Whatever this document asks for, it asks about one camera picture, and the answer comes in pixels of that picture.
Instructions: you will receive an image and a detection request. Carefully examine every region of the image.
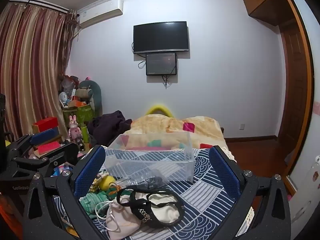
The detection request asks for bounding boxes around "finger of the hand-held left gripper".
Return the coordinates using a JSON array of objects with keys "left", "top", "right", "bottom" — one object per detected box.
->
[
  {"left": 14, "top": 142, "right": 79, "bottom": 178},
  {"left": 7, "top": 127, "right": 62, "bottom": 158}
]

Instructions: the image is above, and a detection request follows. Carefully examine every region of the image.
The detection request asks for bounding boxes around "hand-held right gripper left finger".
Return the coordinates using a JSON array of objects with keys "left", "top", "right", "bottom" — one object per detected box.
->
[{"left": 22, "top": 144, "right": 107, "bottom": 240}]

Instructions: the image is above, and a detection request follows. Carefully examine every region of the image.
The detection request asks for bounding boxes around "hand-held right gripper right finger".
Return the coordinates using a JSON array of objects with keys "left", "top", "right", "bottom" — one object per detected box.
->
[{"left": 209, "top": 145, "right": 292, "bottom": 240}]

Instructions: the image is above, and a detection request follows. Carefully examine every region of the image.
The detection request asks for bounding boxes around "yellow plush toy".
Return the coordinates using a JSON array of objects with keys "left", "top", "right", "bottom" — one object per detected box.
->
[{"left": 99, "top": 176, "right": 117, "bottom": 190}]

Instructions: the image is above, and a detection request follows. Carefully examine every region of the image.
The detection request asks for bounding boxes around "green knit cloth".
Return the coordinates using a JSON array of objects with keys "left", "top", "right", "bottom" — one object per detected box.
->
[{"left": 80, "top": 189, "right": 121, "bottom": 220}]

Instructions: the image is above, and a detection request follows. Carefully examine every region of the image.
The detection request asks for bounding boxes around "white drawstring pouch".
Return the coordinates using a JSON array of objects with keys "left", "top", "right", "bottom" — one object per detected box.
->
[{"left": 96, "top": 195, "right": 141, "bottom": 240}]

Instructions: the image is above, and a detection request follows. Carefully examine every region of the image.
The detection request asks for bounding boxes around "clear plastic storage box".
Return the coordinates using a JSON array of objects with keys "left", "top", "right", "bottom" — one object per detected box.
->
[{"left": 104, "top": 132, "right": 195, "bottom": 182}]

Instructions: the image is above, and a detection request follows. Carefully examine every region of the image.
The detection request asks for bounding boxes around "clear plastic bag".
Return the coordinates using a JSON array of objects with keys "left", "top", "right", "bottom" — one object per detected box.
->
[{"left": 125, "top": 176, "right": 167, "bottom": 191}]

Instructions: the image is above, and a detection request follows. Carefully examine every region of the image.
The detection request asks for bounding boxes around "black studded strap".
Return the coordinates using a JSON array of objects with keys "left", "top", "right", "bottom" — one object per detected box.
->
[{"left": 116, "top": 185, "right": 185, "bottom": 228}]

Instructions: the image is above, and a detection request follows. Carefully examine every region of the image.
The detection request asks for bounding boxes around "cream cloth pouch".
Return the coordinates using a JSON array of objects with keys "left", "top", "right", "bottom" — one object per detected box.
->
[{"left": 147, "top": 192, "right": 181, "bottom": 225}]

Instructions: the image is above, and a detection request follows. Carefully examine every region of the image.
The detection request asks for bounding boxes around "red box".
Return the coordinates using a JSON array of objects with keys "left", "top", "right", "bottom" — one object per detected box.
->
[{"left": 32, "top": 117, "right": 59, "bottom": 133}]

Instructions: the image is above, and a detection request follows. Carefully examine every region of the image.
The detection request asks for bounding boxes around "pink box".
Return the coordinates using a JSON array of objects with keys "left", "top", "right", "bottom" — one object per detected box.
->
[{"left": 34, "top": 141, "right": 62, "bottom": 159}]

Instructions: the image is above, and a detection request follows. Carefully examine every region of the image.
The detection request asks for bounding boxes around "pink bunny figure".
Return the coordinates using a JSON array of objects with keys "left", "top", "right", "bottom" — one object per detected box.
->
[{"left": 67, "top": 115, "right": 82, "bottom": 143}]

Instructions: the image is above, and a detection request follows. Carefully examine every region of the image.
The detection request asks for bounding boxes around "green bottle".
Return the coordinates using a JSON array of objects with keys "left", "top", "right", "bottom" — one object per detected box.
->
[{"left": 80, "top": 124, "right": 90, "bottom": 143}]

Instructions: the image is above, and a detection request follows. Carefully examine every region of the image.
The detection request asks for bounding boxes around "green storage box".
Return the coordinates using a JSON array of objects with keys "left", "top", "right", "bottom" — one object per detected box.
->
[{"left": 62, "top": 104, "right": 97, "bottom": 128}]

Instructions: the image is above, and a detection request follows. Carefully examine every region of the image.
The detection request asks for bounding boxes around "dark purple cloth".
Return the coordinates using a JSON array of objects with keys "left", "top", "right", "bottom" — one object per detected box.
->
[{"left": 89, "top": 110, "right": 132, "bottom": 146}]

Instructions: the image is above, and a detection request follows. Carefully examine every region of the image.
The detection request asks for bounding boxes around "pile of plastic bags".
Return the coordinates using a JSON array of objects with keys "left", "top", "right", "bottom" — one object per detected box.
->
[{"left": 59, "top": 75, "right": 81, "bottom": 98}]

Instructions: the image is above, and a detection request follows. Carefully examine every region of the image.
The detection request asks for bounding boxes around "grey green plush pillow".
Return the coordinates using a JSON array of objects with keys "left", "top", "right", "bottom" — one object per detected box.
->
[{"left": 76, "top": 80, "right": 103, "bottom": 117}]

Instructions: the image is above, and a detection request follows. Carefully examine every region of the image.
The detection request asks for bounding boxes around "striped red curtain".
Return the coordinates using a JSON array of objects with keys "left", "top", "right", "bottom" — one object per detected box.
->
[{"left": 0, "top": 2, "right": 81, "bottom": 142}]

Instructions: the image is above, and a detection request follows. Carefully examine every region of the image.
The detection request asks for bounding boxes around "beige patchwork blanket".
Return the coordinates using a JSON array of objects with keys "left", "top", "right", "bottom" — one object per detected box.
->
[{"left": 130, "top": 114, "right": 226, "bottom": 151}]

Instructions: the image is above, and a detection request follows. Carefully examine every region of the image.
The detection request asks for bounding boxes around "white wardrobe door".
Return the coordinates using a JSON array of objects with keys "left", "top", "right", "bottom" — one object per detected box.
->
[{"left": 285, "top": 0, "right": 320, "bottom": 232}]

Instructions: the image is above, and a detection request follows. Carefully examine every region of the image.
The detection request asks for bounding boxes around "yellow cushion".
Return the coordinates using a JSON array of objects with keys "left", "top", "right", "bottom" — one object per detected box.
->
[{"left": 146, "top": 103, "right": 175, "bottom": 117}]

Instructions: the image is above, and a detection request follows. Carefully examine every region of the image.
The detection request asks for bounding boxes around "wooden door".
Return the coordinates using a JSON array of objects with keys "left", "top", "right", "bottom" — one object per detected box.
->
[{"left": 277, "top": 20, "right": 308, "bottom": 157}]

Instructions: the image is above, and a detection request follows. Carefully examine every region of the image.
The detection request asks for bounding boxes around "curtain rod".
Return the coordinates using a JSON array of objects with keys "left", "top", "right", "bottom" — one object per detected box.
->
[{"left": 10, "top": 0, "right": 71, "bottom": 13}]

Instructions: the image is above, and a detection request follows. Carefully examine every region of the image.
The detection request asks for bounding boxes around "white air conditioner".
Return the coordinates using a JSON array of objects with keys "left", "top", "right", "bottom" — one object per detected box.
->
[{"left": 79, "top": 0, "right": 124, "bottom": 29}]

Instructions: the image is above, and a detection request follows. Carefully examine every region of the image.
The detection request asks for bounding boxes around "wooden overhead cabinet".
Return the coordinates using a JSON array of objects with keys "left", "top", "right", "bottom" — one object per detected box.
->
[{"left": 241, "top": 0, "right": 298, "bottom": 27}]

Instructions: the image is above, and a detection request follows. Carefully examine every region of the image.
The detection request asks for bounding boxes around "black monitor cable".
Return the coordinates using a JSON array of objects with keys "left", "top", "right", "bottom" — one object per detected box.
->
[{"left": 162, "top": 74, "right": 173, "bottom": 89}]

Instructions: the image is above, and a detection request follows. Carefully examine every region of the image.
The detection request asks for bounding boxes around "small black wall monitor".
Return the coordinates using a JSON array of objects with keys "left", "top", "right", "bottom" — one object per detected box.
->
[{"left": 146, "top": 52, "right": 178, "bottom": 76}]

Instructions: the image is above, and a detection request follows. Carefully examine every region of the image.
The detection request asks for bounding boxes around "black wall television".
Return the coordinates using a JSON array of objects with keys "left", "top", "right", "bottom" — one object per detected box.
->
[{"left": 133, "top": 21, "right": 190, "bottom": 54}]

